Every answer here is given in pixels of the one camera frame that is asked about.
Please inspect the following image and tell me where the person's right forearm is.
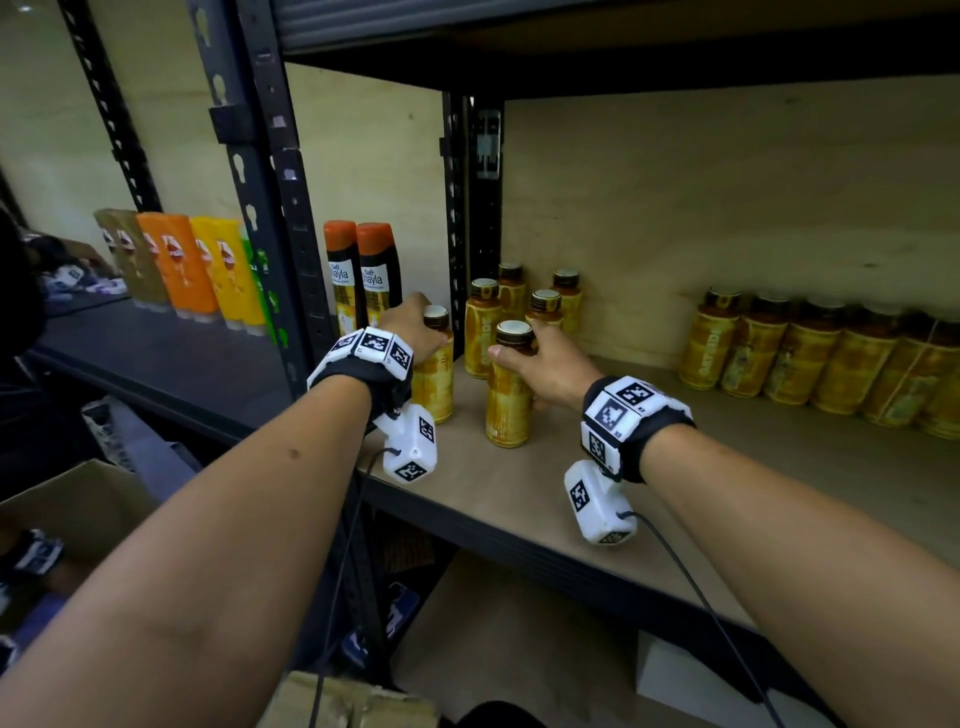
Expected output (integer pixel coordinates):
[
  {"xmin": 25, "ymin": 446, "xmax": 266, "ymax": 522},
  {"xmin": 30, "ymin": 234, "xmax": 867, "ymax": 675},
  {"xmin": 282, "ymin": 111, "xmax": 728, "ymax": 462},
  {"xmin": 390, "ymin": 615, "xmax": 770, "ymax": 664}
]
[{"xmin": 641, "ymin": 425, "xmax": 960, "ymax": 728}]

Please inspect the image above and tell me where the yellow jar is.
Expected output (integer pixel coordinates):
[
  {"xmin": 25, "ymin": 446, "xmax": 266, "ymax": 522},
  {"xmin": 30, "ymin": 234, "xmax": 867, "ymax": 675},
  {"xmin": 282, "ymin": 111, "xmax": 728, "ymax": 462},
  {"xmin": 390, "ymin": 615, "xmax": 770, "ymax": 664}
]
[
  {"xmin": 485, "ymin": 320, "xmax": 536, "ymax": 449},
  {"xmin": 410, "ymin": 305, "xmax": 457, "ymax": 425}
]

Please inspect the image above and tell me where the person's right leg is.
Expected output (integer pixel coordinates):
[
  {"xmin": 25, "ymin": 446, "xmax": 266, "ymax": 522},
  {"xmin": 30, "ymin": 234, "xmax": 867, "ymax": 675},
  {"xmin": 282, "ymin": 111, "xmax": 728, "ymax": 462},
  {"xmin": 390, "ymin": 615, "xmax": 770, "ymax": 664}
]
[{"xmin": 457, "ymin": 701, "xmax": 549, "ymax": 728}]

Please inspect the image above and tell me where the black camera cable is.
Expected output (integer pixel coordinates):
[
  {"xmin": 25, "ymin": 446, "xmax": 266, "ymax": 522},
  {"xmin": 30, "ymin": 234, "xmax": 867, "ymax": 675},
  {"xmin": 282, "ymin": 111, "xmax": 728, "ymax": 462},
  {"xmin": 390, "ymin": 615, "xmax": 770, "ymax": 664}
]
[
  {"xmin": 307, "ymin": 447, "xmax": 403, "ymax": 728},
  {"xmin": 616, "ymin": 509, "xmax": 785, "ymax": 728}
]

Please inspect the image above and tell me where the group of rearranged yellow jars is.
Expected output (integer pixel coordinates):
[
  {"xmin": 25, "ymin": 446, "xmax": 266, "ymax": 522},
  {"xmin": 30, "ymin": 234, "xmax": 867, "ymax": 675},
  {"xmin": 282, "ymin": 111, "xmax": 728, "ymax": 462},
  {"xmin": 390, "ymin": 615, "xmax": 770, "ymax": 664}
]
[{"xmin": 464, "ymin": 262, "xmax": 960, "ymax": 442}]

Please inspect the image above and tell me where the black marker wrist band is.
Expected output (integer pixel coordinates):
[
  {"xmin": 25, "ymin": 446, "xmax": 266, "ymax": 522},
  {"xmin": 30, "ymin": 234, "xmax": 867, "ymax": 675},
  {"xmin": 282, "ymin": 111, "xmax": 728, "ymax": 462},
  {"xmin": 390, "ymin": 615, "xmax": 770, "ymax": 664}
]
[
  {"xmin": 307, "ymin": 327, "xmax": 416, "ymax": 421},
  {"xmin": 579, "ymin": 374, "xmax": 697, "ymax": 484}
]

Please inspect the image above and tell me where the brown cardboard box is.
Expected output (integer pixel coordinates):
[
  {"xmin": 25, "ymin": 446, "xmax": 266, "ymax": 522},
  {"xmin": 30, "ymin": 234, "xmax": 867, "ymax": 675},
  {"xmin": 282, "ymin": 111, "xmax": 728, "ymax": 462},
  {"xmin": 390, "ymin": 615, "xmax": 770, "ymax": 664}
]
[{"xmin": 0, "ymin": 458, "xmax": 163, "ymax": 639}]

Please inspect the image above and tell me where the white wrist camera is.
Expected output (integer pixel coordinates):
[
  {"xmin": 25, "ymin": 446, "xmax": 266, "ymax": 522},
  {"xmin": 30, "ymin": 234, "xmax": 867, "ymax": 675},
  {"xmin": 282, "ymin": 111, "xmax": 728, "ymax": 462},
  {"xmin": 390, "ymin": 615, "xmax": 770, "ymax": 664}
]
[
  {"xmin": 563, "ymin": 459, "xmax": 639, "ymax": 547},
  {"xmin": 372, "ymin": 404, "xmax": 439, "ymax": 484}
]

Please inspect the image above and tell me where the wooden shelf with black frame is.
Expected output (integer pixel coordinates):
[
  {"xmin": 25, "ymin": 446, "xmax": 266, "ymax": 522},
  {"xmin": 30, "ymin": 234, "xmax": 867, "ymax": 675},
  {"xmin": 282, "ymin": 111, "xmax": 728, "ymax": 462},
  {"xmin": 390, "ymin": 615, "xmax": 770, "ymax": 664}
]
[{"xmin": 0, "ymin": 0, "xmax": 960, "ymax": 728}]

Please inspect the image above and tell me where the person's right hand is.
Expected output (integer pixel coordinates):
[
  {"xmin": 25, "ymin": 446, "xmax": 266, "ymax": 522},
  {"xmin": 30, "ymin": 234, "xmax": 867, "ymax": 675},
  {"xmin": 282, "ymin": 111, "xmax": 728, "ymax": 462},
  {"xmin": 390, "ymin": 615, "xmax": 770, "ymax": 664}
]
[{"xmin": 487, "ymin": 322, "xmax": 605, "ymax": 412}]

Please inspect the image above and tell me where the person's left hand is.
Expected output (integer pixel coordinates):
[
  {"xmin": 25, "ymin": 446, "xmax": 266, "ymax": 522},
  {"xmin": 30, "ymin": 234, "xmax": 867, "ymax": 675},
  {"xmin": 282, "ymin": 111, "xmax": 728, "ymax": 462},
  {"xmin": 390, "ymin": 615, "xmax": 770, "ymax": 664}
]
[{"xmin": 378, "ymin": 292, "xmax": 449, "ymax": 365}]

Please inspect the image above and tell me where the striped brown cloth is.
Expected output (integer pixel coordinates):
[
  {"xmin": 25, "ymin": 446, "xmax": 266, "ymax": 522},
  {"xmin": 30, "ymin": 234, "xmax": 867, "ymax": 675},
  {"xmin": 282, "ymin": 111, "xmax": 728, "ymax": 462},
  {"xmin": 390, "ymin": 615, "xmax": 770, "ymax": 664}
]
[{"xmin": 382, "ymin": 524, "xmax": 436, "ymax": 575}]

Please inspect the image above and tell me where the person's left forearm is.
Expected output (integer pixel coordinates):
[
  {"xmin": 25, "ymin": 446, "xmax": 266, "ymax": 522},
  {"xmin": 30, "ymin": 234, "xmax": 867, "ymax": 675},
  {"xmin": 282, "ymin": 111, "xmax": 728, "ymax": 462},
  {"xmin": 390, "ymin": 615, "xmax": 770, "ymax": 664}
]
[{"xmin": 0, "ymin": 374, "xmax": 374, "ymax": 728}]

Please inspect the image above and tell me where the tan pouch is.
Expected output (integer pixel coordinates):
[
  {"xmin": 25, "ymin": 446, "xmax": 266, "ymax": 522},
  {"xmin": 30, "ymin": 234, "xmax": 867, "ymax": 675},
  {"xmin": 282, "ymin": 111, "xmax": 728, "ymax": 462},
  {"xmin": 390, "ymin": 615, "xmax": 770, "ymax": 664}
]
[
  {"xmin": 112, "ymin": 209, "xmax": 172, "ymax": 313},
  {"xmin": 93, "ymin": 208, "xmax": 140, "ymax": 305}
]

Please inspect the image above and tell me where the orange pouch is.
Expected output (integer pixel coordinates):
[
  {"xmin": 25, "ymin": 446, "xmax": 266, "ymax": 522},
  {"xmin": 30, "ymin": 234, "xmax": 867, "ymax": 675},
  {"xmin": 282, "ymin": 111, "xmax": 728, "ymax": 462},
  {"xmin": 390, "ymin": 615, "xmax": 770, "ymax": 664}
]
[
  {"xmin": 137, "ymin": 212, "xmax": 185, "ymax": 316},
  {"xmin": 161, "ymin": 215, "xmax": 221, "ymax": 324}
]

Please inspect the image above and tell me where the blue white printed packet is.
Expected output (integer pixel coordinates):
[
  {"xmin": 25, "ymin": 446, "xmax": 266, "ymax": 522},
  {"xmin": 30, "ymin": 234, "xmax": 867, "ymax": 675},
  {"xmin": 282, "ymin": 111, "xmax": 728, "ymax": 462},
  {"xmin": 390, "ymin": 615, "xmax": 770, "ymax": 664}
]
[{"xmin": 341, "ymin": 581, "xmax": 421, "ymax": 669}]

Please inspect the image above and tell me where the cardboard box of coffee bottles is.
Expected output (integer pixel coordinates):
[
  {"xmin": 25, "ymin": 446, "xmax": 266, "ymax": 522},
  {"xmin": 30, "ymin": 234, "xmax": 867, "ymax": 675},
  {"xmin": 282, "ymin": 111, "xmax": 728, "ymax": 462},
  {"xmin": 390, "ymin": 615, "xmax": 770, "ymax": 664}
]
[{"xmin": 258, "ymin": 671, "xmax": 440, "ymax": 728}]

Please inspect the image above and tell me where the yellow pouch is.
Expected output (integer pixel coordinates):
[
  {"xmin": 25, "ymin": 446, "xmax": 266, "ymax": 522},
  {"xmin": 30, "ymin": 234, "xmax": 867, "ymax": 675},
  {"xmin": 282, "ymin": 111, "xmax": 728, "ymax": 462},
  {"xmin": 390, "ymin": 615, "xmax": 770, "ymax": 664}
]
[
  {"xmin": 189, "ymin": 217, "xmax": 245, "ymax": 330},
  {"xmin": 213, "ymin": 219, "xmax": 269, "ymax": 337}
]

